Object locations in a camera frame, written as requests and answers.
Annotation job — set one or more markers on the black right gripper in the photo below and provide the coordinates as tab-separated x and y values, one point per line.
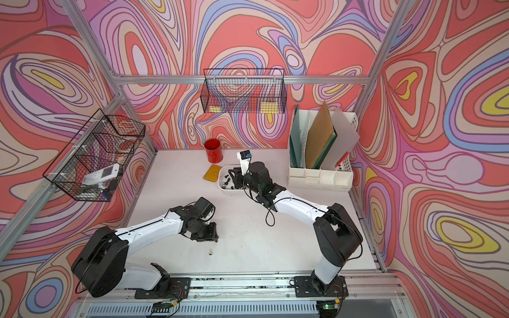
238	177

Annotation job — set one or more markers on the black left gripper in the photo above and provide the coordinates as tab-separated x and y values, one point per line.
212	234

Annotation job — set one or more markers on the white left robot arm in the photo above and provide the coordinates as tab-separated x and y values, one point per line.
102	266

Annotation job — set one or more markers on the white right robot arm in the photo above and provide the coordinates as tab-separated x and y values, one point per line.
337	235

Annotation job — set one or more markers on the white storage box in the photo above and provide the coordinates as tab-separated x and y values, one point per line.
231	179

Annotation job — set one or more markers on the yellow sponge pad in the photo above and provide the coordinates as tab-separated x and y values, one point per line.
213	173

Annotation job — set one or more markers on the red metal cup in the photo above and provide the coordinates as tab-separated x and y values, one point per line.
213	151

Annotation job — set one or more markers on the green folder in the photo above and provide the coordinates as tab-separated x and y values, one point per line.
323	151

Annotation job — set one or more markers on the brown cardboard folder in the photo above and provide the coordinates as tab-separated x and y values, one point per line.
321	127

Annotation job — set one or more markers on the white file organizer rack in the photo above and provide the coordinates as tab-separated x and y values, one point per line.
339	179

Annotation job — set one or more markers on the white remote control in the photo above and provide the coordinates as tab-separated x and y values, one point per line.
101	176

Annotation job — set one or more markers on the grey plastic sheet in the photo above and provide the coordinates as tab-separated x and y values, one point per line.
345	125

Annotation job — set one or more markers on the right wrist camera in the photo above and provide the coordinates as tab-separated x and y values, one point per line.
244	158

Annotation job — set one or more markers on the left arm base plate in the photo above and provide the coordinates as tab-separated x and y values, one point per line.
167	288

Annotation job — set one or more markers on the black wire basket back wall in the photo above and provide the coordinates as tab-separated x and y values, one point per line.
244	90

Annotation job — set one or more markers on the black wire basket wall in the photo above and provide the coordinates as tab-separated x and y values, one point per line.
244	90
102	141

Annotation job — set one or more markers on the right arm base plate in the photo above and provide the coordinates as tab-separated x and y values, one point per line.
312	287

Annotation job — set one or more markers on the black wire basket left wall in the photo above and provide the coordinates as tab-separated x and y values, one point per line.
102	141

